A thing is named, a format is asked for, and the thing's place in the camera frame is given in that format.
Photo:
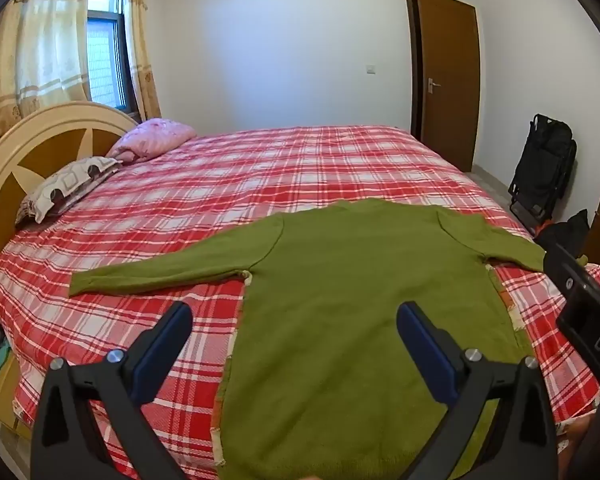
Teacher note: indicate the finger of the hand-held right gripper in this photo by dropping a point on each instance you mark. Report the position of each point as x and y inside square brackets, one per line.
[562, 265]

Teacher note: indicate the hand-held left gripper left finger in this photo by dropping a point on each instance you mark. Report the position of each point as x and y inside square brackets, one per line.
[176, 322]

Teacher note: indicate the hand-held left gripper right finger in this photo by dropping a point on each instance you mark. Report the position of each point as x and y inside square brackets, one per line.
[414, 325]

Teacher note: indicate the green knitted sweater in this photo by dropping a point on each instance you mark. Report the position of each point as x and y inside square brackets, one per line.
[340, 285]

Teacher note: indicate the black bag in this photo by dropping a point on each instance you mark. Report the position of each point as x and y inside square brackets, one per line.
[567, 232]

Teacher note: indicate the black folded stroller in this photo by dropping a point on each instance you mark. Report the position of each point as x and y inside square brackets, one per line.
[545, 165]

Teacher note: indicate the red plaid bed sheet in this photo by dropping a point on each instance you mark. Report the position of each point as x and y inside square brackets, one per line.
[260, 175]

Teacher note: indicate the brown patterned pillow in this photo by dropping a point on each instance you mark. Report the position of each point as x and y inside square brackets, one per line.
[65, 187]

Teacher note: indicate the pink pillow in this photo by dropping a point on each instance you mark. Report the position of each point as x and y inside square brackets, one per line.
[155, 137]

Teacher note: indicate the wooden bedside table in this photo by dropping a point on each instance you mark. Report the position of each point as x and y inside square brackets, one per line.
[5, 405]

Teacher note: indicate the brown wooden door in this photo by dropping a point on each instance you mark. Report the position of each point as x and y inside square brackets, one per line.
[450, 75]

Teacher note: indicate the cream wooden headboard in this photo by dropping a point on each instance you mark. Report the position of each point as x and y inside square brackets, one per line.
[10, 160]

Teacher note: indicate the window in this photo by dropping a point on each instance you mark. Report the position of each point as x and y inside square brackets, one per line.
[105, 50]

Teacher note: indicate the wide cream patterned curtain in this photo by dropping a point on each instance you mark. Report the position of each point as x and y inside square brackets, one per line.
[40, 45]

